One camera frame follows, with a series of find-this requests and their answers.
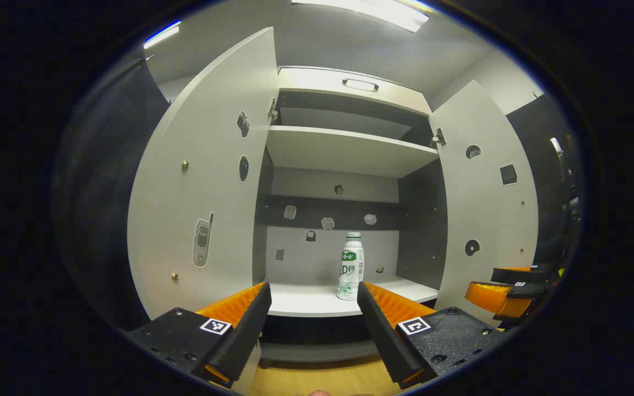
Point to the white bottle green label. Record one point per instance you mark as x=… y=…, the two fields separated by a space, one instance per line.
x=350 y=269

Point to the white and grey cabinet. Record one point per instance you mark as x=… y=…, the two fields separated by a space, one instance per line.
x=322 y=264

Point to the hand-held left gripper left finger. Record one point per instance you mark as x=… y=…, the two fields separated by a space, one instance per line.
x=248 y=335

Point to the white cabinet shelf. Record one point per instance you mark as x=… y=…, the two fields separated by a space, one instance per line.
x=344 y=151

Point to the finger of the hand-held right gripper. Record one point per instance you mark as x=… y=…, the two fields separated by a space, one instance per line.
x=526 y=291
x=526 y=275

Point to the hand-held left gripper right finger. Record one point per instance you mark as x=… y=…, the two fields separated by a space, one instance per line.
x=380 y=335

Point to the small ceiling light panel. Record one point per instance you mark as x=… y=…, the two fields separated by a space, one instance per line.
x=162 y=34

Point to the white cabinet drawer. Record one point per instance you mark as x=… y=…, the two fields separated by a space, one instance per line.
x=317 y=80

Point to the long ceiling light panel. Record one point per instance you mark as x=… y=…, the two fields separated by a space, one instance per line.
x=372 y=14

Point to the white cabinet door phone sticker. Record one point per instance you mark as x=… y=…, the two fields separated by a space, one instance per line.
x=212 y=192

